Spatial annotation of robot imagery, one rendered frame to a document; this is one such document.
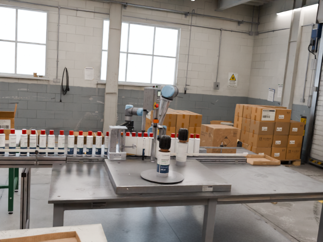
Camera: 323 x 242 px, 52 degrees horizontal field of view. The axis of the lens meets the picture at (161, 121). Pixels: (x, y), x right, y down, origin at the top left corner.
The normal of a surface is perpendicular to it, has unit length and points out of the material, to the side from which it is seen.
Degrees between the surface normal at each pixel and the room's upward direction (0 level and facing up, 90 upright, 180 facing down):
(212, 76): 90
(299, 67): 90
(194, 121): 90
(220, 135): 90
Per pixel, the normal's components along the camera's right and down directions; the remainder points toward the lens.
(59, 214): 0.28, 0.14
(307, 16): -0.94, -0.03
